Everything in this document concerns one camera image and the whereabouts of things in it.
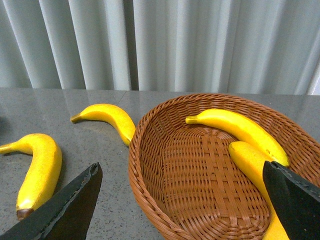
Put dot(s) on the pale pleated curtain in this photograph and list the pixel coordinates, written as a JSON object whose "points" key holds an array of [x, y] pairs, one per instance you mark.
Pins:
{"points": [[218, 46]]}

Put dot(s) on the yellow banana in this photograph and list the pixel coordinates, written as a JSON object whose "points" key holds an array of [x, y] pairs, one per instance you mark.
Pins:
{"points": [[244, 129], [42, 176], [110, 114], [251, 162]]}

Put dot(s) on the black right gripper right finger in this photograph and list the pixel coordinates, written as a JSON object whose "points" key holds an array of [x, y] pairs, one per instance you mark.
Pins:
{"points": [[296, 201]]}

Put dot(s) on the yellow banana in basket back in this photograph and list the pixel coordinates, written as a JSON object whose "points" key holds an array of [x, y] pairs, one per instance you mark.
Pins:
{"points": [[244, 129]]}

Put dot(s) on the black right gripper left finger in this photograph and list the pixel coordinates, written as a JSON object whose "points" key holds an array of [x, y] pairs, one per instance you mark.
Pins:
{"points": [[67, 215]]}

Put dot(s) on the right brown wicker basket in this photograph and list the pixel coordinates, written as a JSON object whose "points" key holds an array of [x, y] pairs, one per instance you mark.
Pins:
{"points": [[184, 180]]}

